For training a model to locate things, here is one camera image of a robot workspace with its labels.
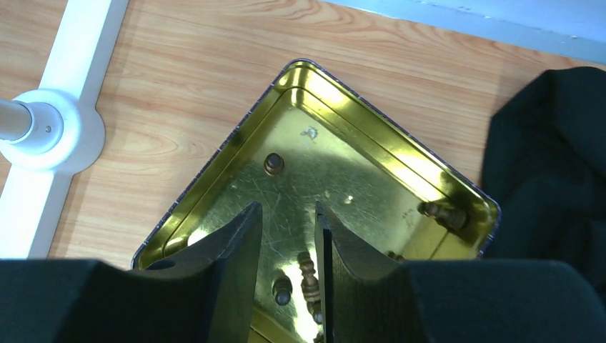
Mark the dark brown piece in tin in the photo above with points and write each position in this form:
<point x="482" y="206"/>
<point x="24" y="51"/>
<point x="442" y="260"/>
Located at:
<point x="282" y="291"/>
<point x="452" y="219"/>
<point x="274" y="164"/>
<point x="310" y="286"/>

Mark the black cloth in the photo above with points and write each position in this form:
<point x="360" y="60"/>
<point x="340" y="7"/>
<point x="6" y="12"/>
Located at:
<point x="544" y="164"/>

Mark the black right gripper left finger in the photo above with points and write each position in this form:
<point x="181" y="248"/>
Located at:
<point x="203" y="293"/>

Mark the metal stand pole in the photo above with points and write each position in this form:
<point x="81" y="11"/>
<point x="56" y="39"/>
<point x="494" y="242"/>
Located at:
<point x="16" y="120"/>

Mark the decorated gold tin box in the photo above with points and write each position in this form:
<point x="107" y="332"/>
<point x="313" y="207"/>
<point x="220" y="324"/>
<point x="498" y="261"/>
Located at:
<point x="341" y="151"/>

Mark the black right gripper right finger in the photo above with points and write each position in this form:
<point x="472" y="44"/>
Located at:
<point x="369" y="297"/>

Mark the white stand base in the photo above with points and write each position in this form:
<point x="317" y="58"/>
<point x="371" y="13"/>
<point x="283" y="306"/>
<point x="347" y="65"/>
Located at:
<point x="67" y="134"/>

